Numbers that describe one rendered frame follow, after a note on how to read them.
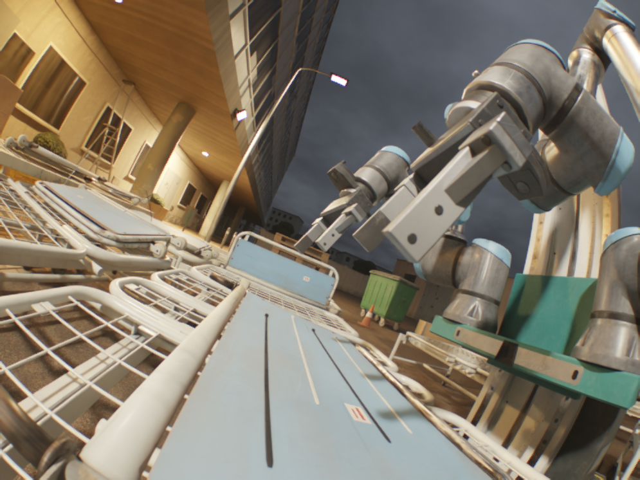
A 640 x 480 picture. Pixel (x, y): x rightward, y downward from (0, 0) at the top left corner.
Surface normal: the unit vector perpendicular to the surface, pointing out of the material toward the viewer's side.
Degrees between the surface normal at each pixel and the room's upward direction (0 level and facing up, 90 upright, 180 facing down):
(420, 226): 97
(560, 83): 110
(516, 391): 90
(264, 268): 90
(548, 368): 90
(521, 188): 155
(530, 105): 102
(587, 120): 124
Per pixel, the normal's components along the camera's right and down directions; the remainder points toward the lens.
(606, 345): -0.71, -0.69
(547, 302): -0.90, -0.40
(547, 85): 0.24, 0.25
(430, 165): -0.72, 0.69
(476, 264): -0.74, -0.38
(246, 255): 0.18, -0.05
